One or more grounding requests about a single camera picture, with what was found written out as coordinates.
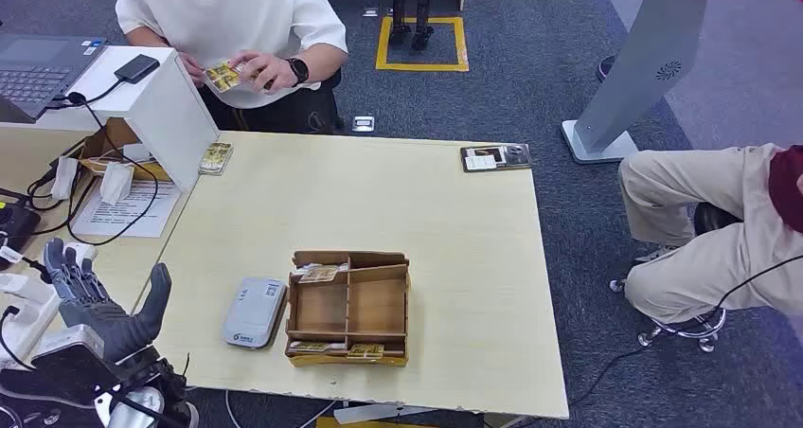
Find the person's right hand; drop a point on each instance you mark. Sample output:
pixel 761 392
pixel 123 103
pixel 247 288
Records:
pixel 193 71

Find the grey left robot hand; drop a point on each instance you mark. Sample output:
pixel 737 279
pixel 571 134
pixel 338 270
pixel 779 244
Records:
pixel 107 325

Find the person's left hand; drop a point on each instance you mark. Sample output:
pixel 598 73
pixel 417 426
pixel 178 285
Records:
pixel 270 71

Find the grey card reader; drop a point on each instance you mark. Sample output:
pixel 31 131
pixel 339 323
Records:
pixel 254 312

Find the wooden compartment box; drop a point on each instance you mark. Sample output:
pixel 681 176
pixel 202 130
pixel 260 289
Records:
pixel 376 306

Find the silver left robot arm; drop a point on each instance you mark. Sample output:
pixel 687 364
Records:
pixel 141 406

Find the person's right forearm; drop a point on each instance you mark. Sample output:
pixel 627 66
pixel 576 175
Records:
pixel 150 39

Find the person's left forearm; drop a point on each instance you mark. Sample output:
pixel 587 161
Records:
pixel 326 64

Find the person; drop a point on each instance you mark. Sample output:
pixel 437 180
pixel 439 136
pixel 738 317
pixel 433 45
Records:
pixel 238 11
pixel 690 268

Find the yellow printed card stack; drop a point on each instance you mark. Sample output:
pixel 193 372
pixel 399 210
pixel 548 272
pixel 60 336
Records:
pixel 216 158

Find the black wristwatch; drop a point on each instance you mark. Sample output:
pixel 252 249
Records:
pixel 298 71

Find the white riser stand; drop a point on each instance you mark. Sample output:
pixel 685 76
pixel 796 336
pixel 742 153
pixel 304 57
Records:
pixel 169 118

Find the white power strip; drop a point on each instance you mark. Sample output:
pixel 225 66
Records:
pixel 25 331

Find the white power adapter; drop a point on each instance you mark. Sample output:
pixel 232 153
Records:
pixel 16 285

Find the brown cardboard box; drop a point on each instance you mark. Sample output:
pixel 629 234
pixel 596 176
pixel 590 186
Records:
pixel 110 138

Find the silver floor socket plate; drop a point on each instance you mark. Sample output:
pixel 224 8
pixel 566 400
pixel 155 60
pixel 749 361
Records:
pixel 363 123

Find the printed paper sheet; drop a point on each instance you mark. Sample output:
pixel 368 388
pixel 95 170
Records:
pixel 125 215

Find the small silver floor plate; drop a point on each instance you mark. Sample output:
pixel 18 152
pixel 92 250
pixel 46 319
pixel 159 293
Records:
pixel 370 12

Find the black desk device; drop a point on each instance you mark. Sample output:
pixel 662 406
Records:
pixel 16 224

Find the white paper tag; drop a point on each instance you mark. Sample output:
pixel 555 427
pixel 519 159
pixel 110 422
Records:
pixel 64 177
pixel 116 183

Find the black robot legs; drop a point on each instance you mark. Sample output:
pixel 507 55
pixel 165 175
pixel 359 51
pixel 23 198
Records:
pixel 399 17

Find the grey laptop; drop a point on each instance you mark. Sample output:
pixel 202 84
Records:
pixel 37 67

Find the black printed placard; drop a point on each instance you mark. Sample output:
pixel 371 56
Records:
pixel 495 158

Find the dark round base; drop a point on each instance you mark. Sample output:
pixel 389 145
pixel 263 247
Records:
pixel 605 67

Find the grey kiosk stand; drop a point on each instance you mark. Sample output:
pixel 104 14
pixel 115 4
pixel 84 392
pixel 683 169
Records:
pixel 652 49

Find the chrome stool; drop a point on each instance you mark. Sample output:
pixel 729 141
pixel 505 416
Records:
pixel 712 215

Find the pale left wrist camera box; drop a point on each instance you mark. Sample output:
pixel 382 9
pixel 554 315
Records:
pixel 69 362

